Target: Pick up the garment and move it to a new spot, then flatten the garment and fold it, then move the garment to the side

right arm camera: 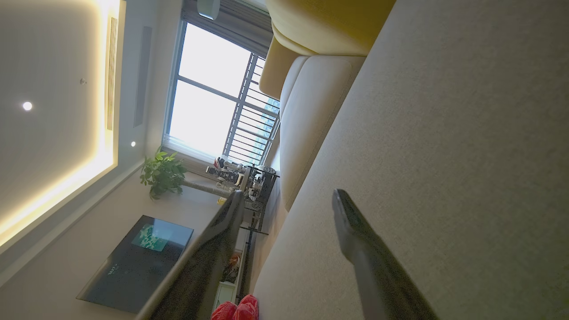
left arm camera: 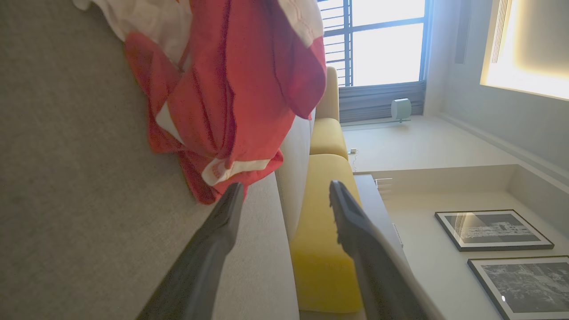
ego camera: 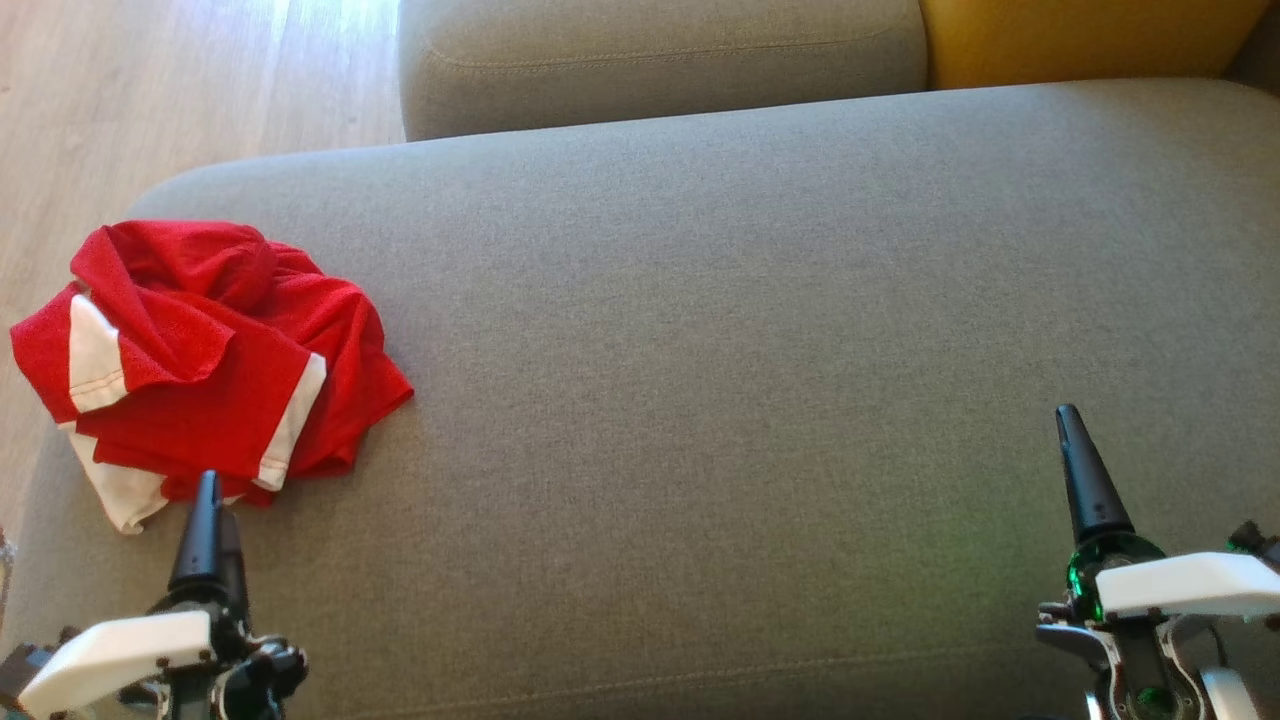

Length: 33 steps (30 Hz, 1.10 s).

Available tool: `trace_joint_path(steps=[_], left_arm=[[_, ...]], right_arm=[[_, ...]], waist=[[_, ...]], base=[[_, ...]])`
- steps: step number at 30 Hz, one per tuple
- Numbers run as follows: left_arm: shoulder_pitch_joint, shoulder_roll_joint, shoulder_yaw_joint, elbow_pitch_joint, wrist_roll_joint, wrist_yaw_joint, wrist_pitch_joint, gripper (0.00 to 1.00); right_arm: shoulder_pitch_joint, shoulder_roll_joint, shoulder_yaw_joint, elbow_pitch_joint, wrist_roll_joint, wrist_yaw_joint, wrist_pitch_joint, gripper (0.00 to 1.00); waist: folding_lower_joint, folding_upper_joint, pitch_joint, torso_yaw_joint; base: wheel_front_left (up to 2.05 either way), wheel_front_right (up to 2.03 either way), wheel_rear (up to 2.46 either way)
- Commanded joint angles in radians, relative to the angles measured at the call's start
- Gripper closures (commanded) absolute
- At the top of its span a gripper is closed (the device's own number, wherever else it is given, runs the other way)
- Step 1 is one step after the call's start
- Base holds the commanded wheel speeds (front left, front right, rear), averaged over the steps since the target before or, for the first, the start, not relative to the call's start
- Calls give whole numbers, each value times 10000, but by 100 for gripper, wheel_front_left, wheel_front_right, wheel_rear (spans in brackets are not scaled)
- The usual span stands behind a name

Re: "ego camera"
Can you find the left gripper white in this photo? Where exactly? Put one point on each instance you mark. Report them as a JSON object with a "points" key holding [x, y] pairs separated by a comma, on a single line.
{"points": [[110, 655]]}

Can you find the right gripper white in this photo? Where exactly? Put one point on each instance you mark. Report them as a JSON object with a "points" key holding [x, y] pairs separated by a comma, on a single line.
{"points": [[1190, 585]]}

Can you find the red and white numbered jersey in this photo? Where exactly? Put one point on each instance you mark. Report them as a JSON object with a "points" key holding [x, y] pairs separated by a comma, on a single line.
{"points": [[352, 355]]}

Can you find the grey sofa seat cushion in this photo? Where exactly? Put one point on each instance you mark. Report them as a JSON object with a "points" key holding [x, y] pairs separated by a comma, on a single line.
{"points": [[700, 400]]}

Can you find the yellow sofa cushion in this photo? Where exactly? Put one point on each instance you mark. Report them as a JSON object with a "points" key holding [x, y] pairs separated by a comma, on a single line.
{"points": [[1080, 40]]}

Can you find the grey sofa backrest cushion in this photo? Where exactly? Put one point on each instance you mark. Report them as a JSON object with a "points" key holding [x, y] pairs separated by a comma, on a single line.
{"points": [[650, 60]]}

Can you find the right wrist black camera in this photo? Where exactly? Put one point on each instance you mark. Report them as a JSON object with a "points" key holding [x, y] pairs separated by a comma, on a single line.
{"points": [[1252, 542]]}

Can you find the wrist black camera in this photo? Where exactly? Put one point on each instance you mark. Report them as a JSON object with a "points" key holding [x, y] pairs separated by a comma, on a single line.
{"points": [[1252, 542], [20, 668]]}

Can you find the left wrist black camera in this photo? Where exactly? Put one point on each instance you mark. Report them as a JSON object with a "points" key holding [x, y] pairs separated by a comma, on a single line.
{"points": [[20, 668]]}

